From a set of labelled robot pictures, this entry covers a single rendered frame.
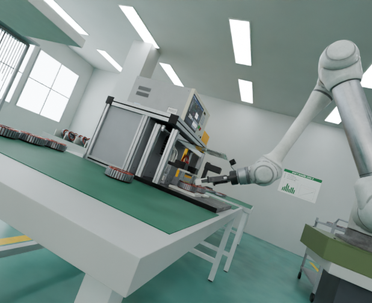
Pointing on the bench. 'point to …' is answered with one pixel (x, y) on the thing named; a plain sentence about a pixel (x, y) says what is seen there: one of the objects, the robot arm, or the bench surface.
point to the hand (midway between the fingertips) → (200, 183)
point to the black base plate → (209, 203)
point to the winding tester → (167, 99)
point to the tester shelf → (170, 121)
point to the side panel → (115, 137)
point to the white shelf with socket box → (34, 20)
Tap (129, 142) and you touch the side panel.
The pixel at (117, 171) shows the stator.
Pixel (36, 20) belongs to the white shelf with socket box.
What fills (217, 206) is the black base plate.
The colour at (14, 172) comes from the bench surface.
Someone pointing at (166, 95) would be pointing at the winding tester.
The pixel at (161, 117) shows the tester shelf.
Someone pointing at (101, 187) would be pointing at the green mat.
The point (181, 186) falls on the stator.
